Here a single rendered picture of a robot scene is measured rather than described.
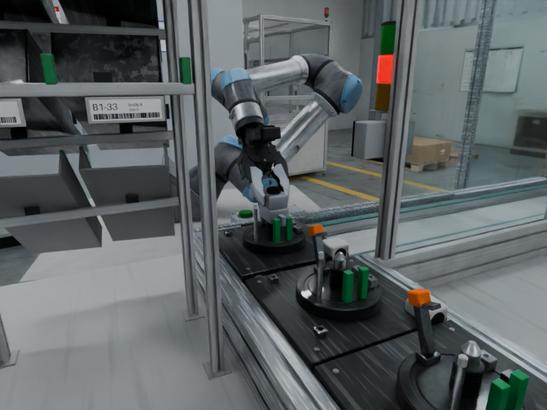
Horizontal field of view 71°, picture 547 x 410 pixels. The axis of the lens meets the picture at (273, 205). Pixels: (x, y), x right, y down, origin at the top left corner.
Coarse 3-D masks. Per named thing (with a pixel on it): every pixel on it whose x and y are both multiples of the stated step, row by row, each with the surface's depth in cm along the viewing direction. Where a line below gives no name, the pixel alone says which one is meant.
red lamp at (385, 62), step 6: (384, 60) 70; (390, 60) 69; (378, 66) 72; (384, 66) 70; (390, 66) 70; (378, 72) 72; (384, 72) 70; (390, 72) 70; (378, 78) 72; (384, 78) 71; (390, 78) 70
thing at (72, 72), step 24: (72, 48) 48; (96, 48) 49; (120, 48) 49; (144, 48) 50; (72, 72) 48; (120, 72) 49; (144, 72) 50; (96, 96) 50; (120, 96) 51; (144, 96) 52; (96, 144) 70; (120, 144) 71; (144, 144) 73; (168, 144) 75
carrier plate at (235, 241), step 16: (304, 224) 96; (224, 240) 86; (240, 240) 86; (224, 256) 80; (240, 256) 78; (256, 256) 78; (272, 256) 78; (288, 256) 78; (304, 256) 78; (240, 272) 72; (256, 272) 72; (272, 272) 73
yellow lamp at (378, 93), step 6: (378, 84) 72; (384, 84) 71; (378, 90) 72; (384, 90) 71; (378, 96) 73; (384, 96) 71; (378, 102) 73; (384, 102) 72; (378, 108) 73; (384, 108) 72
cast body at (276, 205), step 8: (264, 192) 82; (272, 192) 81; (280, 192) 82; (272, 200) 80; (280, 200) 81; (264, 208) 83; (272, 208) 80; (280, 208) 81; (264, 216) 83; (272, 216) 80; (280, 216) 80; (280, 224) 80
